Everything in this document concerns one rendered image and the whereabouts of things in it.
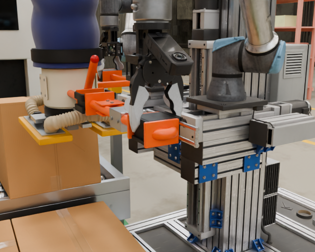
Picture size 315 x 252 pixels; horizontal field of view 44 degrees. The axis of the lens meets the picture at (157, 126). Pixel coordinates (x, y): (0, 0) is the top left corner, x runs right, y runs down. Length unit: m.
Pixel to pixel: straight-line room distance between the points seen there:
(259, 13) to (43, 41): 0.67
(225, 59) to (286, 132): 0.35
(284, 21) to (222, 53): 6.65
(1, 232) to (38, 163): 0.31
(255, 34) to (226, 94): 0.25
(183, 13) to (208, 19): 10.28
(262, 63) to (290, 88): 0.53
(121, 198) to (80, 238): 0.44
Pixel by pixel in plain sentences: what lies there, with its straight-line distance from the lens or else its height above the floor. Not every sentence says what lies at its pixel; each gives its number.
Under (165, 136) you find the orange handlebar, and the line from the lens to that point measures 0.73.
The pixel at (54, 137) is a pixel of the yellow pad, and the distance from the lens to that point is 1.17.
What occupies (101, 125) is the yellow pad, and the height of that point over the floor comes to 1.00.
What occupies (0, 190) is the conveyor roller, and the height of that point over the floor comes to 0.53.
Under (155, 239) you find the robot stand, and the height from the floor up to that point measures 0.21.
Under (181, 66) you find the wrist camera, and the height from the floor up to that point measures 1.23.
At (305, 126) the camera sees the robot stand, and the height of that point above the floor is 0.94.
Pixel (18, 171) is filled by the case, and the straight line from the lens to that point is 1.73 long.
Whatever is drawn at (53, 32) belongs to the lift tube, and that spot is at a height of 1.29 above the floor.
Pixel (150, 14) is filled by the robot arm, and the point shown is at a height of 1.32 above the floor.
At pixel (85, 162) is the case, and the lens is 1.79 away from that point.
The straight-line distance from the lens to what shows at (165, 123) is 0.74.
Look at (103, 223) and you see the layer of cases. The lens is 1.62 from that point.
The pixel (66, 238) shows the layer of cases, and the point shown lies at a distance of 1.54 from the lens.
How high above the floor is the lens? 1.29
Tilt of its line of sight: 14 degrees down
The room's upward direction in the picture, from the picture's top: straight up
